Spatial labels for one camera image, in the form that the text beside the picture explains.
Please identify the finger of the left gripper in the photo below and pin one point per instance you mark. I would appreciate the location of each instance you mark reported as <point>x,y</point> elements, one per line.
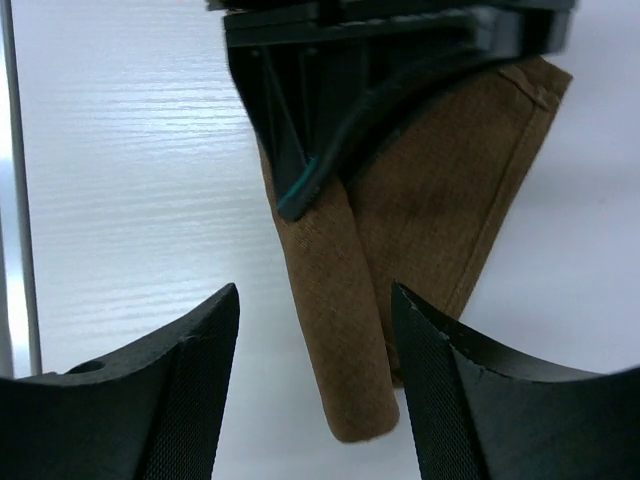
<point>327,83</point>

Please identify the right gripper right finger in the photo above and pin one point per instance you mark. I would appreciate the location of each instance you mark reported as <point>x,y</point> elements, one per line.
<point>482,410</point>

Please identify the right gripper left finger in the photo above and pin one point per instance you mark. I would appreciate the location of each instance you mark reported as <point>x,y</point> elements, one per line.
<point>152,409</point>

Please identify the brown cloth napkin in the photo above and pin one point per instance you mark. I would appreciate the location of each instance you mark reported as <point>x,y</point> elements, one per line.
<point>425,214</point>

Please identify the left aluminium frame post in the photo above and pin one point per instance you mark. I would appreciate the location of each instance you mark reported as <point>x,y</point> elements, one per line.
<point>20,339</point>

